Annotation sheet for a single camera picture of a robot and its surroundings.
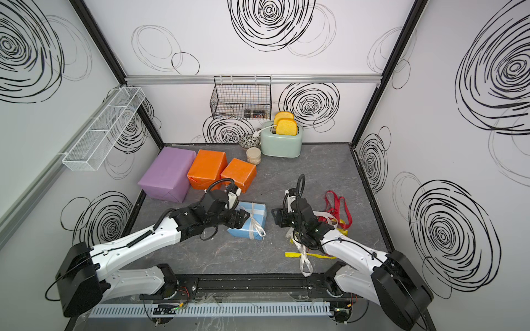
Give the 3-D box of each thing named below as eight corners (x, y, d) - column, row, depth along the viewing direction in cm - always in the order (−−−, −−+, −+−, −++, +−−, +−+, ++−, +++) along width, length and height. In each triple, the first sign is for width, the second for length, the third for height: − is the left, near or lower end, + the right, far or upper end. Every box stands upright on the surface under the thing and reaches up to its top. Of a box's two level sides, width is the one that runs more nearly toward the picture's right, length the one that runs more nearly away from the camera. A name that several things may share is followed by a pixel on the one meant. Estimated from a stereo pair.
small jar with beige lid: (246, 165, 112) (245, 158, 108) (247, 154, 117) (246, 147, 113) (261, 165, 112) (260, 158, 108) (261, 154, 117) (261, 147, 113)
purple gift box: (150, 199, 100) (136, 183, 89) (174, 162, 115) (165, 145, 104) (183, 205, 97) (173, 190, 87) (203, 167, 112) (197, 151, 102)
